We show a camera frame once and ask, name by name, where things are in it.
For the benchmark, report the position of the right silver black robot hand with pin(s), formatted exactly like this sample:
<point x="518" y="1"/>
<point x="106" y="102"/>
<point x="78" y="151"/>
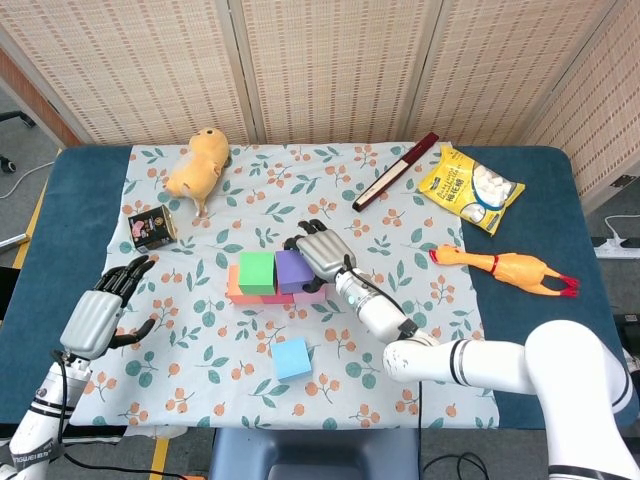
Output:
<point x="325" y="252"/>

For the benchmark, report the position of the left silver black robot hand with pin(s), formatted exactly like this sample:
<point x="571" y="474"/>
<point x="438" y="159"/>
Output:
<point x="92" y="322"/>

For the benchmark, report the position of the purple cube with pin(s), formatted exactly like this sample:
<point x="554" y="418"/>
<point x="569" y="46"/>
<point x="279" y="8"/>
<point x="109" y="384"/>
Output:
<point x="292" y="272"/>

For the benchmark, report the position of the pink cube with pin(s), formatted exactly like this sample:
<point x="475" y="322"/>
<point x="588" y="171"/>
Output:
<point x="311" y="298"/>

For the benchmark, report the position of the red cube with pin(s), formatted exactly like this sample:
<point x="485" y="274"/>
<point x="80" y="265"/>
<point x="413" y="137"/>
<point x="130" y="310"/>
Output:
<point x="277" y="299"/>

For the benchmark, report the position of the green cube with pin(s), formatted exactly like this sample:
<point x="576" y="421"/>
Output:
<point x="257" y="272"/>

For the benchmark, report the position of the orange cube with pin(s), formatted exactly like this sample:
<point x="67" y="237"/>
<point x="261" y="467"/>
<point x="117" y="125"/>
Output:
<point x="232" y="289"/>

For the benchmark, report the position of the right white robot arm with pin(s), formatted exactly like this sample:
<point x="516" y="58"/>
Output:
<point x="500" y="362"/>

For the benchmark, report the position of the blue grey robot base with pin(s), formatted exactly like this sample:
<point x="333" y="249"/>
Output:
<point x="315" y="455"/>

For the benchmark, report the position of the black box beside table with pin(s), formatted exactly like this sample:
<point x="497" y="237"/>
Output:
<point x="7" y="295"/>

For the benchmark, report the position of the dark red long box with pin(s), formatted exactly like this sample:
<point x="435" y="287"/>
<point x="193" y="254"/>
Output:
<point x="395" y="172"/>

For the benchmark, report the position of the black tin can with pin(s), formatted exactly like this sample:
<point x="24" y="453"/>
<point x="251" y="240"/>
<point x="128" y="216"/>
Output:
<point x="152" y="230"/>

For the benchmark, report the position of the light blue cube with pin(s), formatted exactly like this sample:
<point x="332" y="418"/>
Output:
<point x="291" y="360"/>

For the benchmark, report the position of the floral print tablecloth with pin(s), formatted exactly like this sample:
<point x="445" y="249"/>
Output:
<point x="200" y="360"/>

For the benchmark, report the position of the dark teal table padding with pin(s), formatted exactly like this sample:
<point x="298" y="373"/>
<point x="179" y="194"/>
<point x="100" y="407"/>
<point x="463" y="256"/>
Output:
<point x="65" y="200"/>

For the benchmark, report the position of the yellow cotton ball bag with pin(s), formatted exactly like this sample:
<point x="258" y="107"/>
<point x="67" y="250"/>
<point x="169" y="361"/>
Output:
<point x="465" y="190"/>

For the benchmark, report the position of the yellow plush pig toy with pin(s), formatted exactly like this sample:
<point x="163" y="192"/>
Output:
<point x="197" y="167"/>

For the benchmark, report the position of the bamboo folding screen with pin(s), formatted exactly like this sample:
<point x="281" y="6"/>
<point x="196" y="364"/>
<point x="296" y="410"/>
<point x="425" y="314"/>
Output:
<point x="340" y="70"/>

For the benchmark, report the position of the yellow rubber chicken toy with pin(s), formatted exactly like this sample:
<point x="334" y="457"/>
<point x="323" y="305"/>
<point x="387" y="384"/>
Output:
<point x="510" y="267"/>

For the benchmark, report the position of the black office chair base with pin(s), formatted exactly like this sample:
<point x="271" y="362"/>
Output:
<point x="15" y="119"/>

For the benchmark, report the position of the white power strip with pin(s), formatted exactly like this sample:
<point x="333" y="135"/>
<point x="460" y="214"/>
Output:
<point x="617" y="247"/>

